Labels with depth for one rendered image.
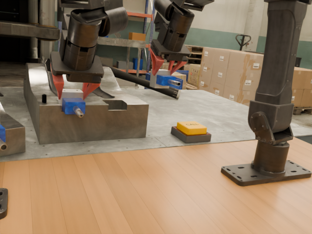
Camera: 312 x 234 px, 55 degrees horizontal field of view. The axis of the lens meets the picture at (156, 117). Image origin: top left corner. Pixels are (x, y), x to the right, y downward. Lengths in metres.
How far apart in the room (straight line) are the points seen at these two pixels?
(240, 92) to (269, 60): 3.88
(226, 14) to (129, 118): 7.96
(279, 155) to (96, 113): 0.41
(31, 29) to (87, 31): 0.85
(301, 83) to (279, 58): 4.77
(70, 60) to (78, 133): 0.18
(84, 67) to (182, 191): 0.31
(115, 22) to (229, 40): 8.12
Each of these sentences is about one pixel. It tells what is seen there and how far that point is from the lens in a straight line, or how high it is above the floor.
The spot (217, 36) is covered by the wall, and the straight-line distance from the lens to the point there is 8.52.
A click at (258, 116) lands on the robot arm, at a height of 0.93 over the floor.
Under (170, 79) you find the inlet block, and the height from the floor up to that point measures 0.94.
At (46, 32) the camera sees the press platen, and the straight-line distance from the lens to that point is 1.39.
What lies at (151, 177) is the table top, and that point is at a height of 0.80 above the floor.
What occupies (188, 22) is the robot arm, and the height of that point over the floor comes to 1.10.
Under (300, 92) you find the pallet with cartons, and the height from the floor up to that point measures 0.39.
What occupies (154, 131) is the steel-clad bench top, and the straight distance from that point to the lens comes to 0.84.
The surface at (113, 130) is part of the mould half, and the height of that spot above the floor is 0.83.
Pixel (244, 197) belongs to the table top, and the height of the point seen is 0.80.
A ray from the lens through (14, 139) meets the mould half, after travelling 0.66.
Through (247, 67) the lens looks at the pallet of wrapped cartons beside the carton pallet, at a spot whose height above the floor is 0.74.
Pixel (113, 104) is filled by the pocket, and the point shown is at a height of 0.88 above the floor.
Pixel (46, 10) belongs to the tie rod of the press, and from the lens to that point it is 1.41.
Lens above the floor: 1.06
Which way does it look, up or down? 15 degrees down
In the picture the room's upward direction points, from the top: 6 degrees clockwise
